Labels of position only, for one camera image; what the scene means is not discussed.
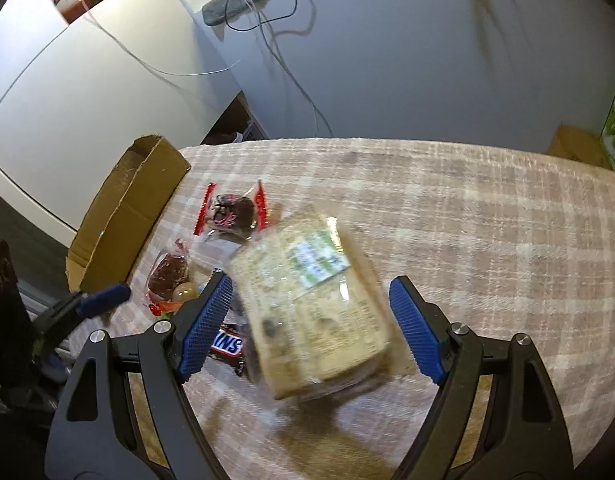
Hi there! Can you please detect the brown cardboard box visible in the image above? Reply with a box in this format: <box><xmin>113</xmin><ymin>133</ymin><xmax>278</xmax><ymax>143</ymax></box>
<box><xmin>65</xmin><ymin>134</ymin><xmax>190</xmax><ymax>294</ymax></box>

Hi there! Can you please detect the red-edged dark plum packet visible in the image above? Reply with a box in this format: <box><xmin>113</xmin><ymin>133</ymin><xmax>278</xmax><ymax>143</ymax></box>
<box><xmin>193</xmin><ymin>180</ymin><xmax>268</xmax><ymax>240</ymax></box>

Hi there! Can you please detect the Snickers bar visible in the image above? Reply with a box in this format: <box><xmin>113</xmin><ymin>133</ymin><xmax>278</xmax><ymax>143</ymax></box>
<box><xmin>210</xmin><ymin>323</ymin><xmax>246</xmax><ymax>377</ymax></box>

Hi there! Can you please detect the plaid tablecloth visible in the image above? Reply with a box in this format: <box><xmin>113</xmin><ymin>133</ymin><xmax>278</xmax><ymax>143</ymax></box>
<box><xmin>68</xmin><ymin>136</ymin><xmax>615</xmax><ymax>480</ymax></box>

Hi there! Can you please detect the white cable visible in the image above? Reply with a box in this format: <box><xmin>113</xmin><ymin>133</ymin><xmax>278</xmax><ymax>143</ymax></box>
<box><xmin>81</xmin><ymin>0</ymin><xmax>334</xmax><ymax>137</ymax></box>

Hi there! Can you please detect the orange red snack wrapper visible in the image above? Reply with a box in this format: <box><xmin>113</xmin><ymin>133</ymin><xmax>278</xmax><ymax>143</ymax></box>
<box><xmin>149</xmin><ymin>301</ymin><xmax>182</xmax><ymax>318</ymax></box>

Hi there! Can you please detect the brown cake clear packet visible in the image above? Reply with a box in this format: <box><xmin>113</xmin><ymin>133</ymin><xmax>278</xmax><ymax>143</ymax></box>
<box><xmin>144</xmin><ymin>238</ymin><xmax>189</xmax><ymax>308</ymax></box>

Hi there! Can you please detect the bread slice package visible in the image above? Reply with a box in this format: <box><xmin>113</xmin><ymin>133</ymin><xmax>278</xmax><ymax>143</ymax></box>
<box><xmin>227</xmin><ymin>205</ymin><xmax>395</xmax><ymax>400</ymax></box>

